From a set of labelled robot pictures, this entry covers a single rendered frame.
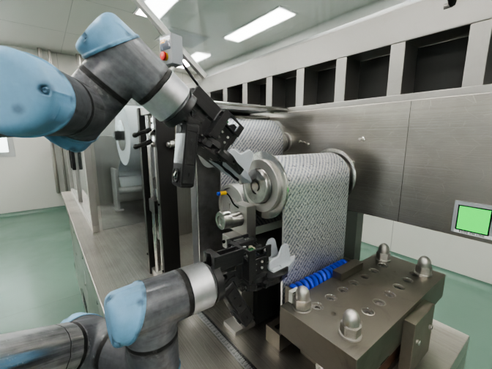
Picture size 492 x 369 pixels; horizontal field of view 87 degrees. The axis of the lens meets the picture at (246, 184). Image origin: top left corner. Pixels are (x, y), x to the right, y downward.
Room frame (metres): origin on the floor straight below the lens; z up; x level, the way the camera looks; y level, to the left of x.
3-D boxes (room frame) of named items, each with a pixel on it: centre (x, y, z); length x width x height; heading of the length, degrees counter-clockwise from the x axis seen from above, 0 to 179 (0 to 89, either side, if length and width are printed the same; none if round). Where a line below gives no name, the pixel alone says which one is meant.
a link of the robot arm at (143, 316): (0.35, 0.14, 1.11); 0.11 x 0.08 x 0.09; 128
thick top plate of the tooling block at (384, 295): (0.52, -0.27, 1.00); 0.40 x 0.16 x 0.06; 128
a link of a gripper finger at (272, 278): (0.46, -0.04, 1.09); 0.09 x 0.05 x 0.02; 127
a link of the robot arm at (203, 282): (0.40, 0.08, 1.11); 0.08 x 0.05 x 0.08; 38
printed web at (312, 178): (0.74, -0.05, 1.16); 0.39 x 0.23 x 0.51; 38
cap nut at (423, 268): (0.58, -0.43, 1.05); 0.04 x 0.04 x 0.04
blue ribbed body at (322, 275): (0.57, -0.18, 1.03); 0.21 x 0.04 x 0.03; 128
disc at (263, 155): (0.56, -0.04, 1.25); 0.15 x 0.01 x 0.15; 38
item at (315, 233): (0.59, -0.17, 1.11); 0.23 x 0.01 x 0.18; 128
